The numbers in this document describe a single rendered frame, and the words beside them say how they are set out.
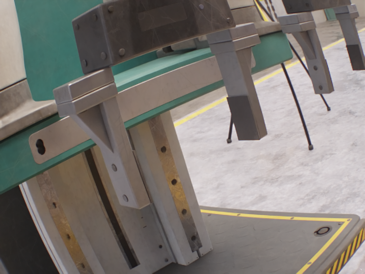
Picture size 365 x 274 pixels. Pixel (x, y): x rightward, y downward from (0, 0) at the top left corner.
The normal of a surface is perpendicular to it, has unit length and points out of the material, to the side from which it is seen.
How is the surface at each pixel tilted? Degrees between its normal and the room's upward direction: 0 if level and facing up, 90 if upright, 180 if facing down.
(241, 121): 90
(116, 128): 90
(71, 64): 90
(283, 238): 0
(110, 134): 90
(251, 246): 0
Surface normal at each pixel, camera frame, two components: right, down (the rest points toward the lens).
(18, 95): 0.88, -0.27
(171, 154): 0.65, -0.01
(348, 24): -0.70, 0.36
